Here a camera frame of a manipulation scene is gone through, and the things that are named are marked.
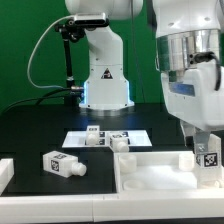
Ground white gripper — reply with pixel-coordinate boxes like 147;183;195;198
161;60;224;155

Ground white square tabletop part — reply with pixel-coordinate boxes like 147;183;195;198
113;150;224;194

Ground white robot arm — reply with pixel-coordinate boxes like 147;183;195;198
65;0;224;155

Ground white plate with tags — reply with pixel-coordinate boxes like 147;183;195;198
62;130;152;148

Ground white left fence block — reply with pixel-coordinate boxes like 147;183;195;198
0;158;14;195

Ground white front fence rail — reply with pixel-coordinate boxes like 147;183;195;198
0;189;224;224

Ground black camera stand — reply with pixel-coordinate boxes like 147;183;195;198
54;19;85;107

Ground grey cable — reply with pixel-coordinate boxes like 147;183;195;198
27;15;75;90

